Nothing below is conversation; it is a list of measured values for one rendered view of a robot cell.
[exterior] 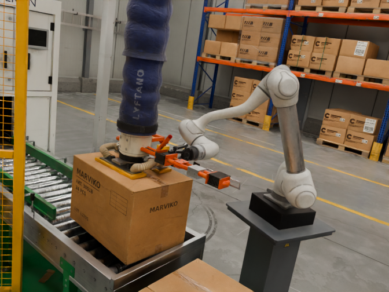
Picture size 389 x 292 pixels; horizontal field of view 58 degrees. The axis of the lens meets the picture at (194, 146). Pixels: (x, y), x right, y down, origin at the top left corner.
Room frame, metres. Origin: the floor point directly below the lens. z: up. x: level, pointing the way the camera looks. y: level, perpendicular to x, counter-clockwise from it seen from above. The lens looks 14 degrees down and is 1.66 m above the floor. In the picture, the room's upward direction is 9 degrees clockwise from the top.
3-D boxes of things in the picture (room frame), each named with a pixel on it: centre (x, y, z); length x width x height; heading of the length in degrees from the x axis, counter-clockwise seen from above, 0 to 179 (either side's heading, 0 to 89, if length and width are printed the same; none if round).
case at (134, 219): (1.90, 0.33, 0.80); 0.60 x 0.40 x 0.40; 47
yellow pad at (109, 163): (1.84, 0.39, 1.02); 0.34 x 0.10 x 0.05; 51
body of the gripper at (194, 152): (1.88, 0.03, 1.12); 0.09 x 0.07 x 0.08; 142
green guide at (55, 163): (2.84, 1.11, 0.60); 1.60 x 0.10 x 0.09; 52
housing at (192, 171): (1.62, -0.03, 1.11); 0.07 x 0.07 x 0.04; 51
